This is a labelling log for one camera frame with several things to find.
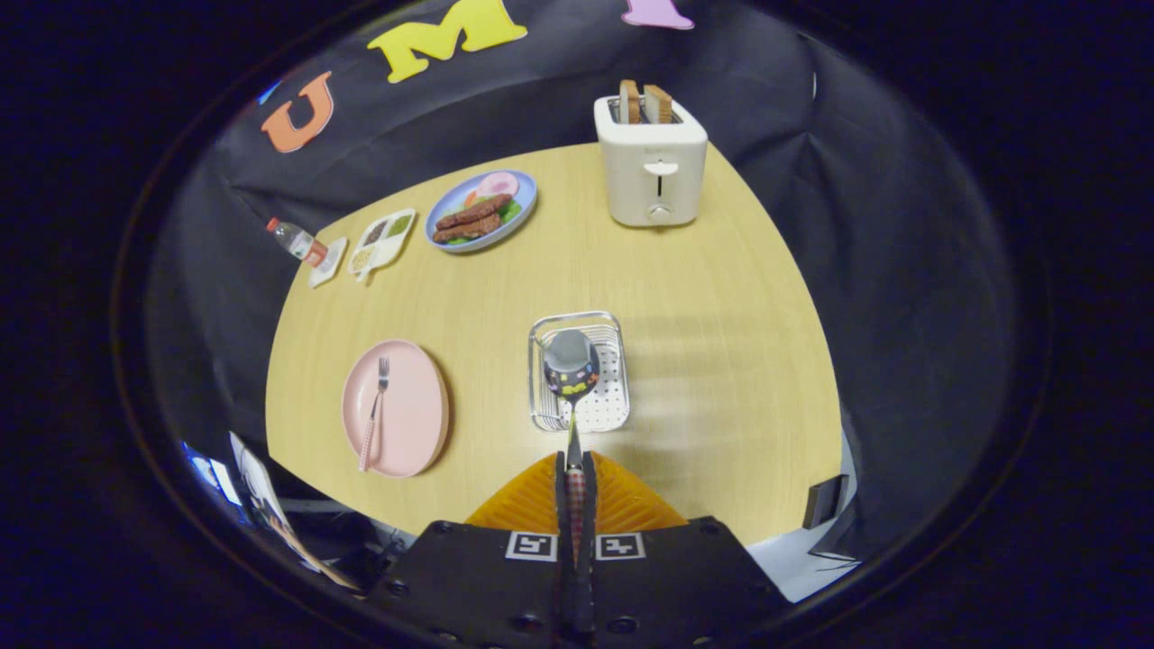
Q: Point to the pink round plate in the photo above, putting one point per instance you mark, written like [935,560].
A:
[410,415]

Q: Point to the white printed board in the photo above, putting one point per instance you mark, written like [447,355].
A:
[266,496]

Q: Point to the clear water bottle red label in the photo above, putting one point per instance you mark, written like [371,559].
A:
[296,241]

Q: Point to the blue food plate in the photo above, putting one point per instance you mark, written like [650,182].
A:
[451,203]

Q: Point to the black table bracket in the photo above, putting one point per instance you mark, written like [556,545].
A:
[825,502]

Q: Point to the blue glowing screen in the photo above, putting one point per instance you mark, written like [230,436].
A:
[209,470]

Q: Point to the white divided seasoning tray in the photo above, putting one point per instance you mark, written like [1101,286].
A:
[383,242]

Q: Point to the white square coaster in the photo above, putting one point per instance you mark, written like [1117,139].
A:
[329,269]

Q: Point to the pink ham slice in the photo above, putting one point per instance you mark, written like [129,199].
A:
[498,185]

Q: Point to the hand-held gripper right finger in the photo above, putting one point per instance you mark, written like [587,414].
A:
[589,505]

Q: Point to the brown grilled sausage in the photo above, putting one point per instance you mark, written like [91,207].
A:
[464,228]
[473,212]

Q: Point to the toast bread slice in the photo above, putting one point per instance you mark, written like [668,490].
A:
[629,101]
[658,104]

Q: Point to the green lettuce leaf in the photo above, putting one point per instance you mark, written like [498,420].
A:
[512,212]

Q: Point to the white toaster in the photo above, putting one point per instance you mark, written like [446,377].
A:
[649,185]

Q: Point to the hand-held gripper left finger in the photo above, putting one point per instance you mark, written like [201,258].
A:
[563,505]

